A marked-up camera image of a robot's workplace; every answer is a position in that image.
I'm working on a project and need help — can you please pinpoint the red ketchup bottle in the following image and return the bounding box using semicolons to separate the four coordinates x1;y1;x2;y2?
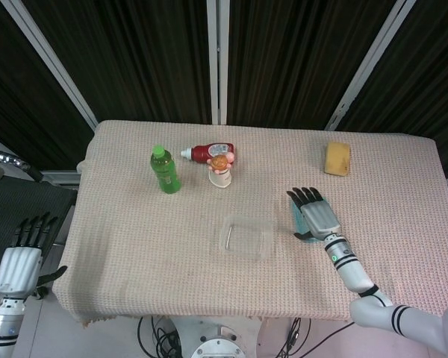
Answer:
180;142;237;165

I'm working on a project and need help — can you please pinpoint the white frame post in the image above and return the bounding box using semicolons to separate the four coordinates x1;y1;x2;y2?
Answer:
205;0;229;126
324;0;417;131
0;0;98;130

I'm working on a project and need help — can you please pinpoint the black mesh chair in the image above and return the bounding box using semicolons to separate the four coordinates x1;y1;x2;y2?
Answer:
0;178;78;295

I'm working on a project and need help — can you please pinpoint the beige waffle tablecloth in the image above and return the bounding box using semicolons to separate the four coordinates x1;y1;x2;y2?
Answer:
52;119;447;329

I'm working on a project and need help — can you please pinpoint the yellow sponge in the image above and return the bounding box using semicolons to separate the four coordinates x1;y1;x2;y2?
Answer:
323;141;352;176

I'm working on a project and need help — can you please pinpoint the black pleated curtain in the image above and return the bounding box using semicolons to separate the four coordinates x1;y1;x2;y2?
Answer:
0;0;448;180

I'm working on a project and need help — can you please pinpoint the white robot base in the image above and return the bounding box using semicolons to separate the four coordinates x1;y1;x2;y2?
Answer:
169;315;272;358

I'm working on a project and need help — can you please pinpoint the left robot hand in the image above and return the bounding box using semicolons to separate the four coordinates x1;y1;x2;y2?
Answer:
0;212;68;299

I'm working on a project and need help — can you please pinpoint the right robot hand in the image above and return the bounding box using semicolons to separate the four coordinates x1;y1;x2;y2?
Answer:
286;186;341;242

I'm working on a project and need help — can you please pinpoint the pink hamburger toy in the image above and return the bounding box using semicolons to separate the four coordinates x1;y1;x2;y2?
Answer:
206;151;235;175

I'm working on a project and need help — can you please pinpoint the white frame rail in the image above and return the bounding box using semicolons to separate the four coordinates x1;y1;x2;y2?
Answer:
40;169;84;186

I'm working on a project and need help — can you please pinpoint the small orange-topped cup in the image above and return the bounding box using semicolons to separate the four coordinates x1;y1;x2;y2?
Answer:
208;167;233;189

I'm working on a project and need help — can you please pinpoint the black cable bundle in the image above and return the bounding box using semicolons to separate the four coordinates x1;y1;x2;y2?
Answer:
137;315;180;358
279;316;313;358

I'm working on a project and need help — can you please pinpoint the black chrome chair armrest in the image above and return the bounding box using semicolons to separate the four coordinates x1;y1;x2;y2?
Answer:
0;147;44;183

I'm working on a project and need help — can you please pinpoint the blue translucent lid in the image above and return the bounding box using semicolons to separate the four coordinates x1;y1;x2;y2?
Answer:
290;198;329;245

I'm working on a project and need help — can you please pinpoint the clear plastic container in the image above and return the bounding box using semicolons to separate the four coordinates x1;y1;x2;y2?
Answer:
218;215;276;261

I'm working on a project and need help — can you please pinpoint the green drink bottle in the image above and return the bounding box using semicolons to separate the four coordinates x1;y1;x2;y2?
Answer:
150;145;182;194

